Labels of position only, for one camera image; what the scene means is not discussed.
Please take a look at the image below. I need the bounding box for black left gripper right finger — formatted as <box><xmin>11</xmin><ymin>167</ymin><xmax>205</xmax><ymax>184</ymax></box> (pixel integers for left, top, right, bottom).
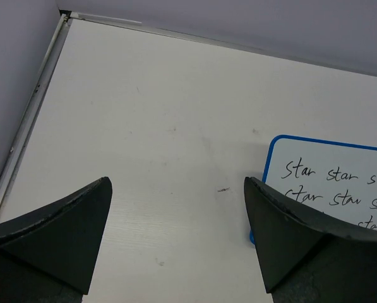
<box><xmin>244</xmin><ymin>177</ymin><xmax>377</xmax><ymax>302</ymax></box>

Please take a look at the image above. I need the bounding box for blue framed small whiteboard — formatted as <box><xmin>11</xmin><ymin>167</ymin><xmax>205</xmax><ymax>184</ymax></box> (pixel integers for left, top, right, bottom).
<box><xmin>244</xmin><ymin>135</ymin><xmax>377</xmax><ymax>252</ymax></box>

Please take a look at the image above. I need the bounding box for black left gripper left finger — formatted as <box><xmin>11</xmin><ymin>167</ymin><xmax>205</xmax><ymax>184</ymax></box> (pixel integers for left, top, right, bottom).
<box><xmin>0</xmin><ymin>177</ymin><xmax>112</xmax><ymax>302</ymax></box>

